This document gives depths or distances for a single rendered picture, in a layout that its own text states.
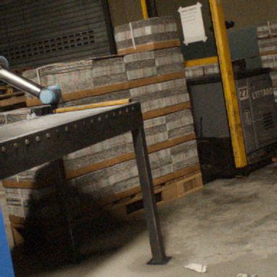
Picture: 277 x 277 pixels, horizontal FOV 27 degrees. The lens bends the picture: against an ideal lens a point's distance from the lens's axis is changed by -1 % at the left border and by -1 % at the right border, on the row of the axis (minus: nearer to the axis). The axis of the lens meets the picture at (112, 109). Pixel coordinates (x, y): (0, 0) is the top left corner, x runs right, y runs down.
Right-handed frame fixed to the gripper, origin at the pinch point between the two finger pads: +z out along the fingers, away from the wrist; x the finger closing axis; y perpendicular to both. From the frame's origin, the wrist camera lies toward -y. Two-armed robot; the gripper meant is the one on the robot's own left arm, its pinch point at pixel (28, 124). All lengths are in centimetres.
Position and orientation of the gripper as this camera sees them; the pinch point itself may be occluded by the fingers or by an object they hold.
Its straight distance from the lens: 308.9
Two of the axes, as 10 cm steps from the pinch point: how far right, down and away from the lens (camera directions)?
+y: -1.7, -9.8, -0.7
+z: -4.6, 1.4, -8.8
